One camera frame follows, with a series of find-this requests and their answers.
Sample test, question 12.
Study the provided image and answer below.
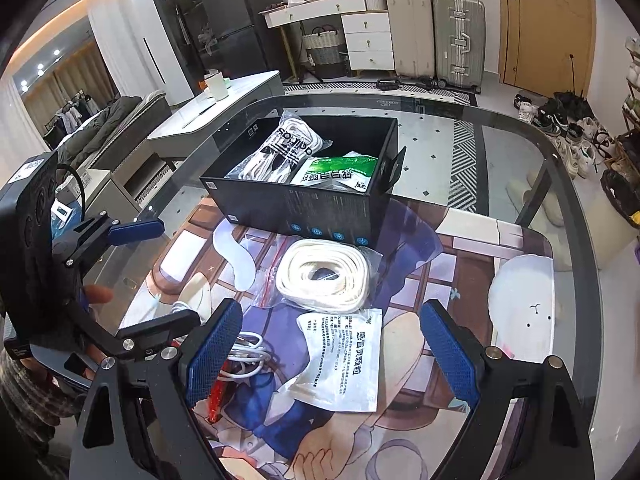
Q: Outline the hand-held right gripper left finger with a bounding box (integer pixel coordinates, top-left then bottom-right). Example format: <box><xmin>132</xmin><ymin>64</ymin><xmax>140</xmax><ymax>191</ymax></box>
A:
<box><xmin>70</xmin><ymin>298</ymin><xmax>244</xmax><ymax>480</ymax></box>

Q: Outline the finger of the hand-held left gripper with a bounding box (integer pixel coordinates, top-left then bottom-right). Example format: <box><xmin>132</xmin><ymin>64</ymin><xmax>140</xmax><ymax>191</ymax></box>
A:
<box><xmin>97</xmin><ymin>309</ymin><xmax>202</xmax><ymax>362</ymax></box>
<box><xmin>52</xmin><ymin>212</ymin><xmax>166</xmax><ymax>267</ymax></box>

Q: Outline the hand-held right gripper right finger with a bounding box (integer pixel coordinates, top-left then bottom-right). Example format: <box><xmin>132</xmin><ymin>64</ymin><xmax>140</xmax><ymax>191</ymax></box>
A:
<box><xmin>419</xmin><ymin>299</ymin><xmax>598</xmax><ymax>480</ymax></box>

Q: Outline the white charging cable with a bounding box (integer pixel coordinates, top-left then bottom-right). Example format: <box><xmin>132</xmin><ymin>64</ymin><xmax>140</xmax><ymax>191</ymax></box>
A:
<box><xmin>172</xmin><ymin>301</ymin><xmax>275</xmax><ymax>380</ymax></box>

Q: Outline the red packet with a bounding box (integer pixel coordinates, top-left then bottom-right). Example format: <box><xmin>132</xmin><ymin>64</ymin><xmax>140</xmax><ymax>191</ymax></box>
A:
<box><xmin>207</xmin><ymin>370</ymin><xmax>236</xmax><ymax>424</ymax></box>

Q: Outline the bagged white rope coil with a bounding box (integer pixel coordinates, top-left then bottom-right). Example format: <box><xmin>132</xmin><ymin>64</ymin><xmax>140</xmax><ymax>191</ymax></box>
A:
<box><xmin>252</xmin><ymin>236</ymin><xmax>384</xmax><ymax>319</ymax></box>

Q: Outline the striped print shoelace bag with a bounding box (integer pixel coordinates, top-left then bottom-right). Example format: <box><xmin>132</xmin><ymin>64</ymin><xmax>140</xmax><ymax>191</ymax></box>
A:
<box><xmin>225</xmin><ymin>117</ymin><xmax>334</xmax><ymax>185</ymax></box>

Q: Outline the black cardboard box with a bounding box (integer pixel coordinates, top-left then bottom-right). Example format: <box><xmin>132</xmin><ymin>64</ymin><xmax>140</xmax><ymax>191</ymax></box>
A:
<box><xmin>199</xmin><ymin>115</ymin><xmax>407</xmax><ymax>250</ymax></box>

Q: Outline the green white medicine packet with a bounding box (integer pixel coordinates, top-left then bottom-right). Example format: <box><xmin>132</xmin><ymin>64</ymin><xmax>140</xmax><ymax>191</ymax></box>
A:
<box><xmin>290</xmin><ymin>152</ymin><xmax>379</xmax><ymax>192</ymax></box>

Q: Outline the person's left forearm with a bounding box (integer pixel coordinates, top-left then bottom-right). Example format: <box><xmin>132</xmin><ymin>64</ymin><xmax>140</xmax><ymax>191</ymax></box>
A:
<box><xmin>0</xmin><ymin>347</ymin><xmax>82</xmax><ymax>443</ymax></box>

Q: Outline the person's left hand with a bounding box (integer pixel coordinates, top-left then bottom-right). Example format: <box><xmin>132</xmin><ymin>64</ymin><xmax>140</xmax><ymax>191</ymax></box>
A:
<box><xmin>80</xmin><ymin>284</ymin><xmax>116</xmax><ymax>307</ymax></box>

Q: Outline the printed cartoon table mat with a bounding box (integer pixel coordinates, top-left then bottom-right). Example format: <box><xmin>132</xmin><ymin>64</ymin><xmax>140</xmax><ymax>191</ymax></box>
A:
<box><xmin>120</xmin><ymin>194</ymin><xmax>557</xmax><ymax>480</ymax></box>

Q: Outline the white stick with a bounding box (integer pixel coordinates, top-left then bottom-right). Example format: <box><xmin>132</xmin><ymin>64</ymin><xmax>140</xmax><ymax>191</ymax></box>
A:
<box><xmin>182</xmin><ymin>104</ymin><xmax>216</xmax><ymax>129</ymax></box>

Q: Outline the clothes rack with garments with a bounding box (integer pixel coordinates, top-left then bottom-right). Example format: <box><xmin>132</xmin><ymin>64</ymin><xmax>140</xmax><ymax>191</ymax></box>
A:
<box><xmin>42</xmin><ymin>92</ymin><xmax>101</xmax><ymax>136</ymax></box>

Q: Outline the white cup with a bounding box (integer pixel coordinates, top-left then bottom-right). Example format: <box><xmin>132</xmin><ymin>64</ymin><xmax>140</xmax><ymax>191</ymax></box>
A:
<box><xmin>204</xmin><ymin>71</ymin><xmax>229</xmax><ymax>100</ymax></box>

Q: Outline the grey coffee table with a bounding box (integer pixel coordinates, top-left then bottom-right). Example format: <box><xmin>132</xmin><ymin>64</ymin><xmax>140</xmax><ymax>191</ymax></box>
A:
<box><xmin>147</xmin><ymin>70</ymin><xmax>286</xmax><ymax>162</ymax></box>

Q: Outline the tan curtain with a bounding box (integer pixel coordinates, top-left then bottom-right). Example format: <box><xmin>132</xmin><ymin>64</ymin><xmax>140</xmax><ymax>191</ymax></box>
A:
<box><xmin>22</xmin><ymin>55</ymin><xmax>119</xmax><ymax>126</ymax></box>

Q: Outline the white wardrobe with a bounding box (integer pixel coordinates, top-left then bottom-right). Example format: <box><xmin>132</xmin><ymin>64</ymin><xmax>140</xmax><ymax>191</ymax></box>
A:
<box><xmin>122</xmin><ymin>0</ymin><xmax>196</xmax><ymax>104</ymax></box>

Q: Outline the dark glass cabinet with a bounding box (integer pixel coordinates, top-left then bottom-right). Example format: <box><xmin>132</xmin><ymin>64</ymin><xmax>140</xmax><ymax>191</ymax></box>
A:
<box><xmin>150</xmin><ymin>0</ymin><xmax>221</xmax><ymax>92</ymax></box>

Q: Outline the black bag trash bin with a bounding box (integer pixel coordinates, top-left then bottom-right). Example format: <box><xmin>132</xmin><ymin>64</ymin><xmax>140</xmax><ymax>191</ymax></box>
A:
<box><xmin>600</xmin><ymin>167</ymin><xmax>640</xmax><ymax>231</ymax></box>

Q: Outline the dark grey refrigerator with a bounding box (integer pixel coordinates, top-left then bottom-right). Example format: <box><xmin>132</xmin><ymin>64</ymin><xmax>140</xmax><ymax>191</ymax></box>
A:
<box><xmin>195</xmin><ymin>0</ymin><xmax>294</xmax><ymax>81</ymax></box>

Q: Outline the pile of loose shoes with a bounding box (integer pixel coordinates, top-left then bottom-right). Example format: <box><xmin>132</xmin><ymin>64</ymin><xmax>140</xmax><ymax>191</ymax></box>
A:
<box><xmin>512</xmin><ymin>89</ymin><xmax>622</xmax><ymax>181</ymax></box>

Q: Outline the woven laundry basket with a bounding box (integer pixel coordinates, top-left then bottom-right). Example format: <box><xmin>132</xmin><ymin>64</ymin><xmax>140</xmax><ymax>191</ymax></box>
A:
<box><xmin>301</xmin><ymin>25</ymin><xmax>349</xmax><ymax>80</ymax></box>

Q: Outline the black umbrella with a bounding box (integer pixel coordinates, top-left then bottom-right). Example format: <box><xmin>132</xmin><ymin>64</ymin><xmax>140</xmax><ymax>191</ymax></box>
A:
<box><xmin>552</xmin><ymin>52</ymin><xmax>596</xmax><ymax>121</ymax></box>

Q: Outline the wooden shoe rack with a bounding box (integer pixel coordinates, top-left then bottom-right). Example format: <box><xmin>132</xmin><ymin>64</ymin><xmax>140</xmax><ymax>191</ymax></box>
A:
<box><xmin>619</xmin><ymin>35</ymin><xmax>640</xmax><ymax>172</ymax></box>

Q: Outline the white vanity desk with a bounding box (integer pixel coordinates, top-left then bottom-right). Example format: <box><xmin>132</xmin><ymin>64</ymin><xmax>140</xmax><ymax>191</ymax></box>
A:
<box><xmin>259</xmin><ymin>0</ymin><xmax>394</xmax><ymax>72</ymax></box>

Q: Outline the silver suitcase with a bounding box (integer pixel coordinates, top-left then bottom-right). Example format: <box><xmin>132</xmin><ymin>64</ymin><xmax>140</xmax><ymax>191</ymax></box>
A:
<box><xmin>432</xmin><ymin>0</ymin><xmax>487</xmax><ymax>92</ymax></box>

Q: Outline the beige suitcase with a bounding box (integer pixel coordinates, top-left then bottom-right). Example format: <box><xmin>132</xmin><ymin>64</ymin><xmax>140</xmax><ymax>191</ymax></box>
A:
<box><xmin>385</xmin><ymin>0</ymin><xmax>436</xmax><ymax>79</ymax></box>

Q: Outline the wooden door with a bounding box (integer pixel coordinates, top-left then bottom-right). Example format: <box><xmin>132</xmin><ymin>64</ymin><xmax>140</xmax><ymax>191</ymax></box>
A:
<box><xmin>500</xmin><ymin>0</ymin><xmax>599</xmax><ymax>106</ymax></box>

